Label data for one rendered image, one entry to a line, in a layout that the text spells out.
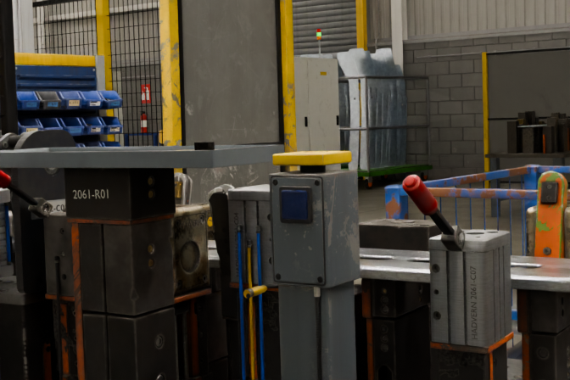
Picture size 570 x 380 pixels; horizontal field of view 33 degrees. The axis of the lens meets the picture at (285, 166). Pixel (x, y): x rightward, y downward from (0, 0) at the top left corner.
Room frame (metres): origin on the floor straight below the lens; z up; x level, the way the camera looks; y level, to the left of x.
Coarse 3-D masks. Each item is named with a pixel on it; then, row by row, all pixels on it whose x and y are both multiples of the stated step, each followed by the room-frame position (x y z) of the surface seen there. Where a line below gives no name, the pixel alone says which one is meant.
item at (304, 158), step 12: (276, 156) 0.97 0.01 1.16; (288, 156) 0.96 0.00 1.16; (300, 156) 0.96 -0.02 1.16; (312, 156) 0.95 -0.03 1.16; (324, 156) 0.94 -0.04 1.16; (336, 156) 0.96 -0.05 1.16; (348, 156) 0.98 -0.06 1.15; (300, 168) 0.98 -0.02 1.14; (312, 168) 0.97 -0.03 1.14; (324, 168) 0.98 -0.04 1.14
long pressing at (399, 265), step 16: (208, 240) 1.56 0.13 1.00; (368, 256) 1.34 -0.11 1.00; (384, 256) 1.33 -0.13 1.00; (400, 256) 1.32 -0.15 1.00; (416, 256) 1.32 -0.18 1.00; (512, 256) 1.29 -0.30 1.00; (528, 256) 1.28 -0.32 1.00; (368, 272) 1.22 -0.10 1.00; (384, 272) 1.21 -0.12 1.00; (400, 272) 1.20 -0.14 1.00; (416, 272) 1.19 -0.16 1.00; (512, 272) 1.16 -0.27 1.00; (528, 272) 1.16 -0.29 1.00; (544, 272) 1.15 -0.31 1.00; (560, 272) 1.15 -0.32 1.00; (528, 288) 1.11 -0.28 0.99; (544, 288) 1.10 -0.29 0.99; (560, 288) 1.09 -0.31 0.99
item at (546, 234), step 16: (544, 176) 1.33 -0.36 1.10; (560, 176) 1.32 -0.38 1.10; (544, 192) 1.32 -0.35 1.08; (560, 192) 1.32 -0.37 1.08; (544, 208) 1.33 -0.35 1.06; (560, 208) 1.31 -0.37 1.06; (544, 224) 1.32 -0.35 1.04; (560, 224) 1.31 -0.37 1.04; (544, 240) 1.32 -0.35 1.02; (560, 240) 1.30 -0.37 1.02; (544, 256) 1.31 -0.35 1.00; (560, 256) 1.30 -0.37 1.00
